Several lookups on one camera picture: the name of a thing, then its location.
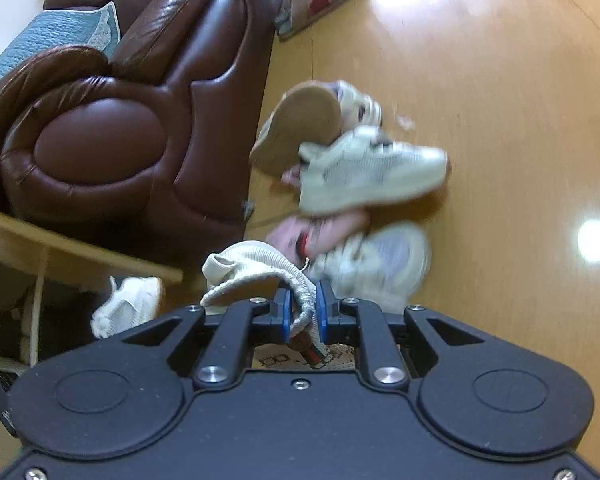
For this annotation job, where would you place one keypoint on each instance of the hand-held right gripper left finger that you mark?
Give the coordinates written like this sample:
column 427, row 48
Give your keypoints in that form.
column 283, row 317

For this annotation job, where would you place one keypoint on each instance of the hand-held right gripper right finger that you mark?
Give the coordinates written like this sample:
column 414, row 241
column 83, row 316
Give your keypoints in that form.
column 325, row 315

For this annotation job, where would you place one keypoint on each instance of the cream knit shoe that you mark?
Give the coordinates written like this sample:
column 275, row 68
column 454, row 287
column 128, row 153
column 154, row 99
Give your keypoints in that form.
column 250, row 265

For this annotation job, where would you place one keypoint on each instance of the pink shoe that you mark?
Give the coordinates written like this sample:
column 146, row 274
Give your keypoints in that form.
column 325, row 232
column 291, row 177

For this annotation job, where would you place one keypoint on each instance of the cream laced cartoon patch sneaker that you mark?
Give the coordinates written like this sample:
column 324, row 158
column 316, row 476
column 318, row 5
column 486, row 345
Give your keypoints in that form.
column 390, row 260
column 362, row 105

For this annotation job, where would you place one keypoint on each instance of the white shoe cabinet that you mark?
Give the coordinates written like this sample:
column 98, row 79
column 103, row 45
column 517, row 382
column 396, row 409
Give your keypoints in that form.
column 37, row 310

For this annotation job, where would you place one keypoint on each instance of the brown leather sofa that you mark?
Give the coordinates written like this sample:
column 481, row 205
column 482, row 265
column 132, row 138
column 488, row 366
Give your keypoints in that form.
column 130, row 160

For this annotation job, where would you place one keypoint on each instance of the blue quilted sofa cover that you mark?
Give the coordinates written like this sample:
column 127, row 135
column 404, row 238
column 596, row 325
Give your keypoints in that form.
column 45, row 35

